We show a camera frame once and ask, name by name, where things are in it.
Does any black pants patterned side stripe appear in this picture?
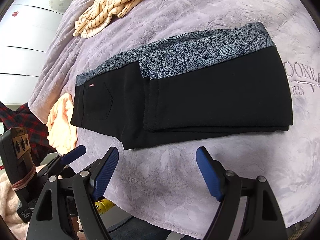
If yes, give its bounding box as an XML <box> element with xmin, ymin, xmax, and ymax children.
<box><xmin>71</xmin><ymin>22</ymin><xmax>293</xmax><ymax>150</ymax></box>

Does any orange fleece garment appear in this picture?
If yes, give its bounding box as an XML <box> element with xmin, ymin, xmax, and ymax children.
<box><xmin>47</xmin><ymin>93</ymin><xmax>78</xmax><ymax>155</ymax></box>

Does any pink fluffy sleeve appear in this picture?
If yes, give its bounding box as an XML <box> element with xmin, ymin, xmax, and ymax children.
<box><xmin>0</xmin><ymin>172</ymin><xmax>29</xmax><ymax>240</ymax></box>

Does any red plaid garment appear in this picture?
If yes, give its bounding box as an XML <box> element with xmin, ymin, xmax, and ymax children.
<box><xmin>0</xmin><ymin>102</ymin><xmax>56</xmax><ymax>166</ymax></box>

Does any cream striped garment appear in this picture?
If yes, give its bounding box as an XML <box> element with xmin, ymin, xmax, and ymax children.
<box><xmin>73</xmin><ymin>0</ymin><xmax>143</xmax><ymax>38</ymax></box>

